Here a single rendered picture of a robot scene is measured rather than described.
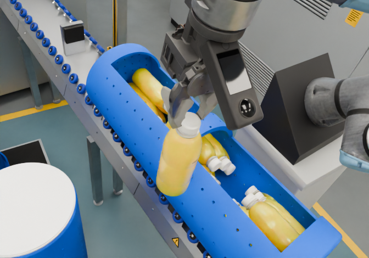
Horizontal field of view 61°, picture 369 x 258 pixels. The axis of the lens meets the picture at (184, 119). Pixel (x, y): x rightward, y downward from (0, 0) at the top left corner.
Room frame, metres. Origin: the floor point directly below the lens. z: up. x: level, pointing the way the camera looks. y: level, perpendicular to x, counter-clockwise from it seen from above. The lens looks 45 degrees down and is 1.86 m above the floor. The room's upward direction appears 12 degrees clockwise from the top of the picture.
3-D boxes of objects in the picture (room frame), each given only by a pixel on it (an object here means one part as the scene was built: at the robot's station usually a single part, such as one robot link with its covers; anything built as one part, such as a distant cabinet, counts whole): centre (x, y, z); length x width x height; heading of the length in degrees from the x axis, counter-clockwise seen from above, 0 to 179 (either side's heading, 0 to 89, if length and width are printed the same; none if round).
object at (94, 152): (0.97, 0.42, 0.31); 0.06 x 0.06 x 0.63; 47
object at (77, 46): (1.21, 0.58, 1.00); 0.10 x 0.04 x 0.15; 137
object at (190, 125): (0.37, -0.01, 1.48); 0.04 x 0.04 x 0.02
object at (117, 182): (1.07, 0.33, 0.31); 0.06 x 0.06 x 0.63; 47
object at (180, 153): (0.37, -0.01, 1.38); 0.07 x 0.07 x 0.19
